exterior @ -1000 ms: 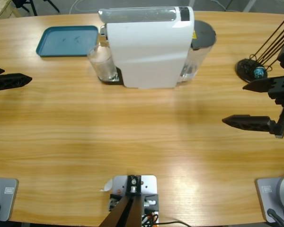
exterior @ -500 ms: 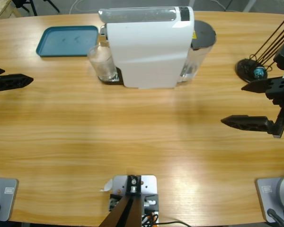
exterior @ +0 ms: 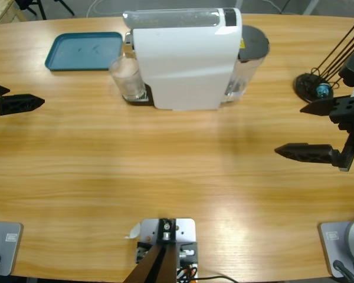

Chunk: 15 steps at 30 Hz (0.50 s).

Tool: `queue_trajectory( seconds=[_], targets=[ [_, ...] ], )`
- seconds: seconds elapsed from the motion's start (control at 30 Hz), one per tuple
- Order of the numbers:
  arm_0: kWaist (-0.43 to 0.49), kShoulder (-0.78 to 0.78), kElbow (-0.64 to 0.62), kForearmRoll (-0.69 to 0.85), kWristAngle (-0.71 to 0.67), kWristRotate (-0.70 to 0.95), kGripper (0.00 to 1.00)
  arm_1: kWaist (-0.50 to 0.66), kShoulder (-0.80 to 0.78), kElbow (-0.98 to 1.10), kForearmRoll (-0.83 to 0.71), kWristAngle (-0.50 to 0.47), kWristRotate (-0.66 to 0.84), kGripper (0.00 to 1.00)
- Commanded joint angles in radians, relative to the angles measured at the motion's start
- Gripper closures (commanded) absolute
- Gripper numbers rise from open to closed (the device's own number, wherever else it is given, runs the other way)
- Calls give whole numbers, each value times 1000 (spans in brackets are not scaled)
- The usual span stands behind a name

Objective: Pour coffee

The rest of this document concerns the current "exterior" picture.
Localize clear glass cup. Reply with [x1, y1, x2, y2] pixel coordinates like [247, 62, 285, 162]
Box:
[108, 55, 148, 103]

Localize white capsule coffee machine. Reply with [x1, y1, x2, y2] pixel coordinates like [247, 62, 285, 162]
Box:
[122, 7, 243, 113]

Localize black capsule holder with rods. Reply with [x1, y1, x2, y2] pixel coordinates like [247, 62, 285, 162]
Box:
[293, 19, 354, 106]

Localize light wooden crate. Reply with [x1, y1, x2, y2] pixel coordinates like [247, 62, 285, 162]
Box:
[0, 0, 28, 27]

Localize teal plastic tray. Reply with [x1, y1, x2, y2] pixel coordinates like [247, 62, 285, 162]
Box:
[44, 31, 124, 72]

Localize black stand legs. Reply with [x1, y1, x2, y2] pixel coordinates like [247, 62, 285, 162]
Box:
[16, 0, 76, 17]

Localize clear water tank dark lid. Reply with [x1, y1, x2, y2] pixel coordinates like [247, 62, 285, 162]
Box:
[222, 25, 271, 104]

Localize metal drip tray grille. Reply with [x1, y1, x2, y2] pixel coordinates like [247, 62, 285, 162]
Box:
[123, 84, 154, 107]

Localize white paper tag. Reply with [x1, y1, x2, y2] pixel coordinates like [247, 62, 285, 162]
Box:
[123, 222, 142, 240]

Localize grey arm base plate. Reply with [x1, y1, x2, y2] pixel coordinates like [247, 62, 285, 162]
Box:
[0, 221, 24, 277]
[317, 217, 354, 278]

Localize white floor cable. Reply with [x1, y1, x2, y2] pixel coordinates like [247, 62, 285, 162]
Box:
[86, 0, 130, 17]
[267, 0, 284, 14]

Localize white block with dark post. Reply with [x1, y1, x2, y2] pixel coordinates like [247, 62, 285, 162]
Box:
[123, 217, 199, 283]

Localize thin black cable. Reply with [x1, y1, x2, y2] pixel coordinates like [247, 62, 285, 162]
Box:
[194, 275, 240, 283]

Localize orange cable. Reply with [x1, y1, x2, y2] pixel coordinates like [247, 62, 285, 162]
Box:
[176, 264, 197, 279]

